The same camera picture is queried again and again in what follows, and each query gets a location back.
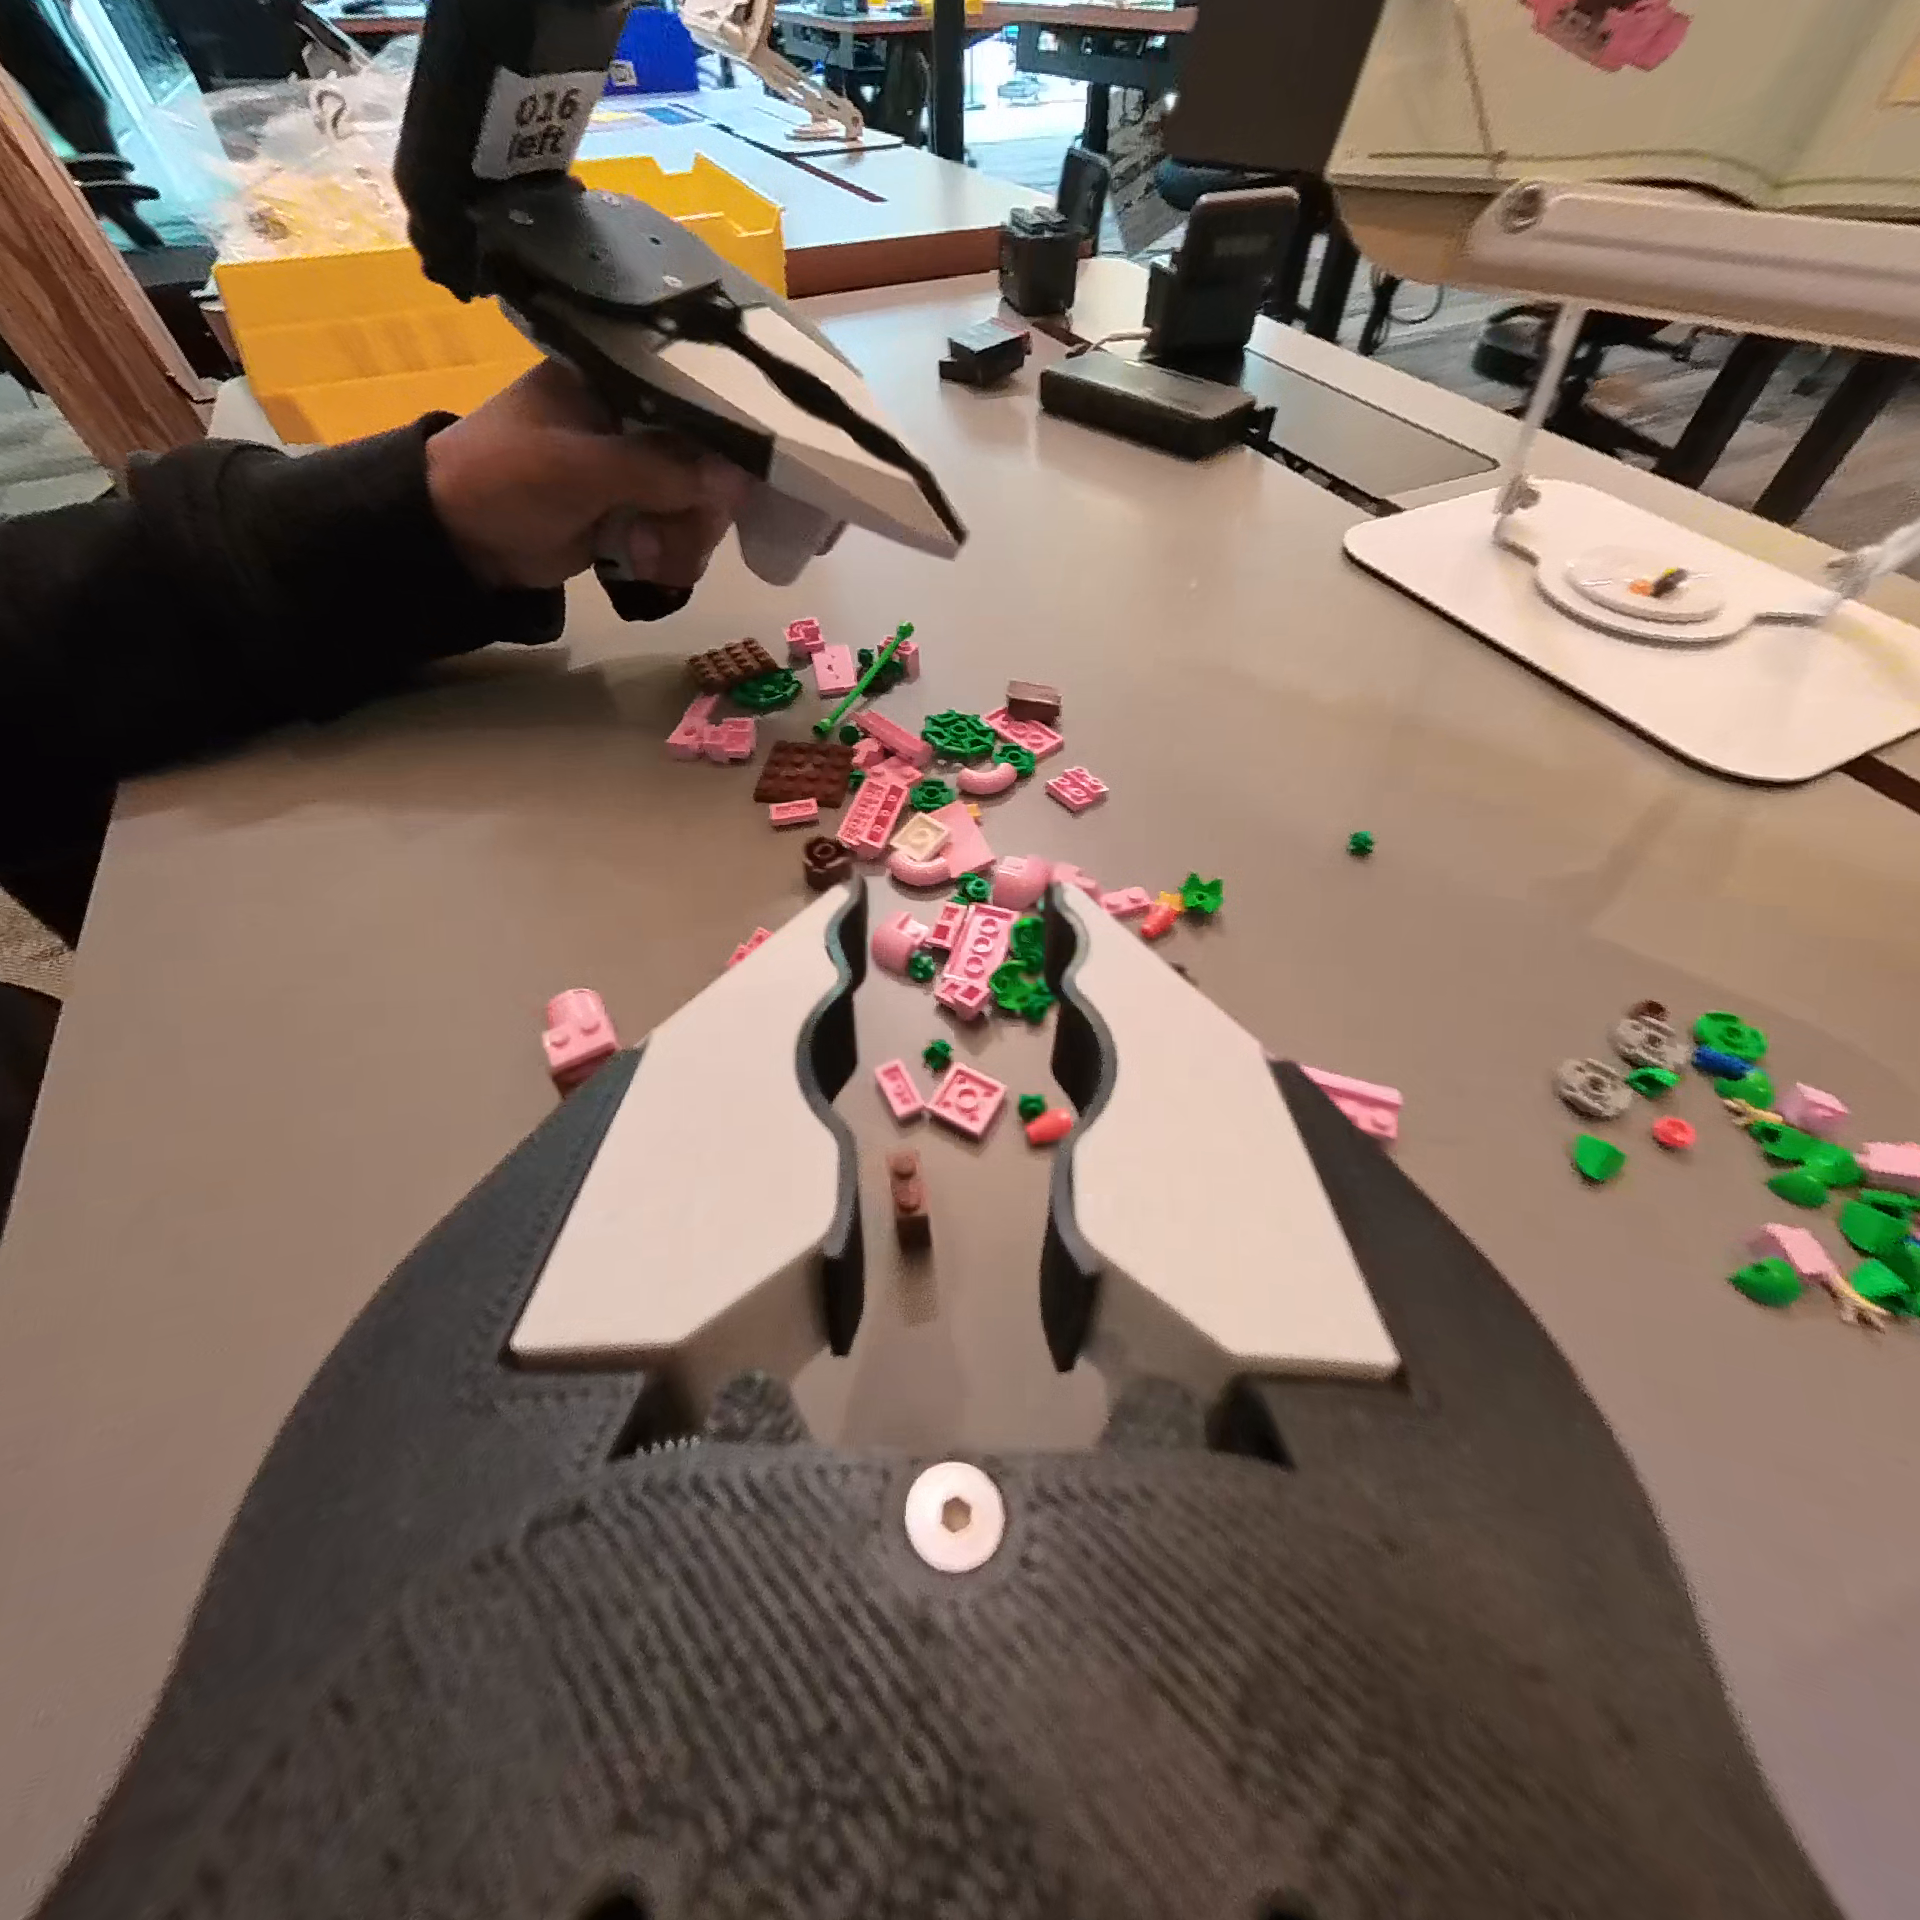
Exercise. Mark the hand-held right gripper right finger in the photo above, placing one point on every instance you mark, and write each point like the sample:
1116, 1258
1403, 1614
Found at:
1214, 1202

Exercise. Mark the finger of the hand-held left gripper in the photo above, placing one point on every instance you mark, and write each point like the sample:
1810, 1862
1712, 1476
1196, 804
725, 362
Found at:
826, 369
713, 392

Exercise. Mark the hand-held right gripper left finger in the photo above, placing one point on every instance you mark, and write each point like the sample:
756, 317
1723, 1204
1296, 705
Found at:
704, 1168

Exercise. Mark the pile of pink green toy bricks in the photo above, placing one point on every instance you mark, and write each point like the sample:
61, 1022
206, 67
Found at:
878, 808

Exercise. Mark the person's left forearm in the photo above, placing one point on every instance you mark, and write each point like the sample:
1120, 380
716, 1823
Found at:
227, 630

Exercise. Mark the person's left hand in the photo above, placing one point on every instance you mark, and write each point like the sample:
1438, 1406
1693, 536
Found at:
525, 481

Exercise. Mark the small black box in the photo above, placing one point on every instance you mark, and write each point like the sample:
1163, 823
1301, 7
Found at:
986, 352

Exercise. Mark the clear plastic bag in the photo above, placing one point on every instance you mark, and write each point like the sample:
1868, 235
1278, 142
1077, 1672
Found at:
300, 164

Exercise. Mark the yellow plastic bin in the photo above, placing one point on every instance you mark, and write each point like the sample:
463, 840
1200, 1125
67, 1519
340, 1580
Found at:
360, 336

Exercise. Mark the small brown toy brick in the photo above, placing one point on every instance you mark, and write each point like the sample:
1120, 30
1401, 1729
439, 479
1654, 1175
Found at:
909, 1202

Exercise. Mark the blue plastic bin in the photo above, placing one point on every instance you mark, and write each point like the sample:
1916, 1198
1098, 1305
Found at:
653, 62

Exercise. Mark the black battery charger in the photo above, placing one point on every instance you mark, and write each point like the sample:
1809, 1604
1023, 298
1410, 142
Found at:
1041, 263

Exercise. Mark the black power adapter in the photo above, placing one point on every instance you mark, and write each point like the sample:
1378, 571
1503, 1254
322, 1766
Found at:
1148, 401

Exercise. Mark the black charger dock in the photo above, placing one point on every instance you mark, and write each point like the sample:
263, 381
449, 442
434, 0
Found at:
1222, 270

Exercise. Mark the black flat panel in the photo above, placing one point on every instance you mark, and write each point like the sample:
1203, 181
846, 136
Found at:
1277, 85

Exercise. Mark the heap of green grey toy pieces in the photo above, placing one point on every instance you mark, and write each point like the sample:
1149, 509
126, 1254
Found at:
1821, 1164

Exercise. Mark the open instruction booklet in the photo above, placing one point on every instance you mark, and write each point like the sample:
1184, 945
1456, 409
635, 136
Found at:
1650, 89

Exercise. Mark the wooden frame model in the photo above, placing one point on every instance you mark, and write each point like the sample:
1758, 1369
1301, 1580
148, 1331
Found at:
810, 97

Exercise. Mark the wooden post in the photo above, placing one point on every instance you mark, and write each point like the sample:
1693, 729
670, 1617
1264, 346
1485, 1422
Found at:
75, 298

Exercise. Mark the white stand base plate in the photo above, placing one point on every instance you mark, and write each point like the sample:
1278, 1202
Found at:
1724, 705

